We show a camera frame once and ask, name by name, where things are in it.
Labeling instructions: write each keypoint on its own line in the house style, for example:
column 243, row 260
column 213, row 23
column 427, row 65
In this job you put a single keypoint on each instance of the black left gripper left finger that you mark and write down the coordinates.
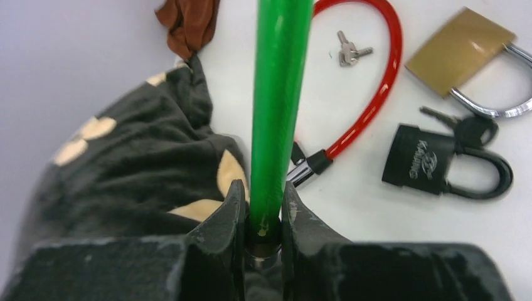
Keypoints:
column 204, row 264

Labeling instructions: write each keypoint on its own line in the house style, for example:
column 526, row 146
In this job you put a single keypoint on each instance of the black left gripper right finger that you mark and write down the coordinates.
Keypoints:
column 320, row 264

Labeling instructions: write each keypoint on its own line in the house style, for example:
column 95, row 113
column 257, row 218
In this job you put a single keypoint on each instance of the black padlock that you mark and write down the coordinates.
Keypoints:
column 421, row 160

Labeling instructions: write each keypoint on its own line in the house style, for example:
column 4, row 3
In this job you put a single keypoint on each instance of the small key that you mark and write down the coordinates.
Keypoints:
column 470, row 131

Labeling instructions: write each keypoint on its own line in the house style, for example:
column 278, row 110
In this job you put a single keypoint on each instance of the red cable lock keys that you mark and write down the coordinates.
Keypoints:
column 349, row 55

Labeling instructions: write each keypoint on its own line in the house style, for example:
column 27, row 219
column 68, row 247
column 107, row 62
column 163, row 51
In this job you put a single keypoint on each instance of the green cable lock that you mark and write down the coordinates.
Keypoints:
column 280, row 55

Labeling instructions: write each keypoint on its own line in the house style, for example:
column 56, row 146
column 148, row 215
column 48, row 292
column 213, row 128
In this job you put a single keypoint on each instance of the brass padlock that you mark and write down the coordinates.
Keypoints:
column 457, row 51

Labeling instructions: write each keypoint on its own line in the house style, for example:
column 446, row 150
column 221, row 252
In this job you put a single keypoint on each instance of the black floral patterned blanket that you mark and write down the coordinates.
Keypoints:
column 150, row 164

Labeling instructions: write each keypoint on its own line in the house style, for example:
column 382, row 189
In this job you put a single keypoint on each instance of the brown crumpled cloth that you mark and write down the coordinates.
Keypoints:
column 190, row 24

